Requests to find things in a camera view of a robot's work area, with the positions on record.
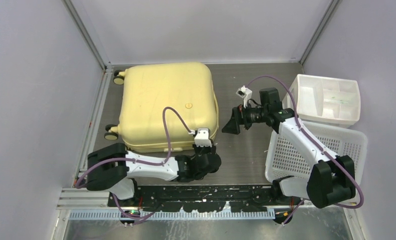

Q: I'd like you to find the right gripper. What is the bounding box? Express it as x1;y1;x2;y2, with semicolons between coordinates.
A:
222;100;268;135

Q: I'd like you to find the yellow hard-shell suitcase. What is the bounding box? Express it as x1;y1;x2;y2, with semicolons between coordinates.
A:
104;62;219;153

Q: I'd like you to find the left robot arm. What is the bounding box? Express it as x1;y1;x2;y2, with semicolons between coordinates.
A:
79;143;221;207

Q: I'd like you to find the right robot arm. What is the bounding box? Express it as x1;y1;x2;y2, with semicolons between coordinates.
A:
222;86;360;209

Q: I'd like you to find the white perforated plastic basket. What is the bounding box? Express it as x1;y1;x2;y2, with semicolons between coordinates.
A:
265;117;368;200

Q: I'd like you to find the white divided organizer tray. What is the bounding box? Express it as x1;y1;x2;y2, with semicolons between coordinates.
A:
282;74;361;128

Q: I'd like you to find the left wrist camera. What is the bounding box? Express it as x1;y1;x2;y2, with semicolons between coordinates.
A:
189;127;213;148

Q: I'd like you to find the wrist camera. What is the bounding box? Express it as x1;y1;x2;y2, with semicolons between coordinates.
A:
189;127;213;148
236;85;252;108

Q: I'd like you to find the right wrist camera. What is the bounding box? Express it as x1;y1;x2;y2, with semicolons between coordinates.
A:
236;85;252;108

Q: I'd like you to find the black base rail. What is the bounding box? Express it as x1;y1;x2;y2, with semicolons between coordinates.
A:
118;184;300;213

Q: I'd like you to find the slotted metal cable duct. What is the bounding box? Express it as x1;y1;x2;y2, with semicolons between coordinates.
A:
68;208;275;221

